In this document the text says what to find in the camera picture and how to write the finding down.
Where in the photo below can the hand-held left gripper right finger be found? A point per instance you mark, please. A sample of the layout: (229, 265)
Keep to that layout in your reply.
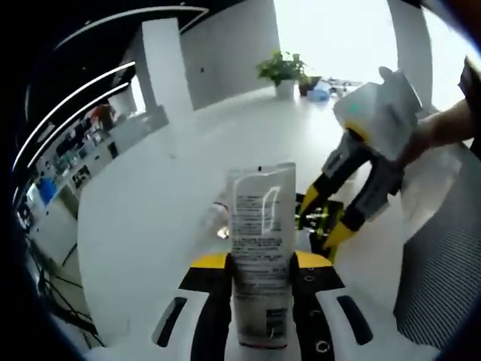
(315, 301)

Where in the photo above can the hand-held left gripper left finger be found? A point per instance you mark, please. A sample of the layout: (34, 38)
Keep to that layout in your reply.
(210, 301)

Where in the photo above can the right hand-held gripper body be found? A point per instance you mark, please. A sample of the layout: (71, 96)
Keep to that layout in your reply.
(379, 116)

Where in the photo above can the dark green skincare sachet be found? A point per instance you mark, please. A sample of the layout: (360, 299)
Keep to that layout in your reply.
(315, 222)

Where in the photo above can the large white skincare tube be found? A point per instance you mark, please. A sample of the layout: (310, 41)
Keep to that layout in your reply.
(259, 233)

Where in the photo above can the blue plastic bag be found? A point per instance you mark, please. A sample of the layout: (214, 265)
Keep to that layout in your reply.
(319, 94)

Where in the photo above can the dark plant pot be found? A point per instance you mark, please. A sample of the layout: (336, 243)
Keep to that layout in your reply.
(308, 84)

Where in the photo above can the person's black shirt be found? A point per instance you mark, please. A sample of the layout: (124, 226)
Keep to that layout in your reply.
(471, 97)

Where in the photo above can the grey mesh office chair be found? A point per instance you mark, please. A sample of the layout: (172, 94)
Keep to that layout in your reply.
(443, 263)

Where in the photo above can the green potted plant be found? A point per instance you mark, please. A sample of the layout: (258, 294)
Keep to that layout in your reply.
(282, 69)

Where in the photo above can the white cabinet counter row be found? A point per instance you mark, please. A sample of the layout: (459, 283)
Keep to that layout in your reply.
(94, 158)

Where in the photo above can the blue bin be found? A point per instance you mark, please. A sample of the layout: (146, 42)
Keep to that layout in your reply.
(47, 192)

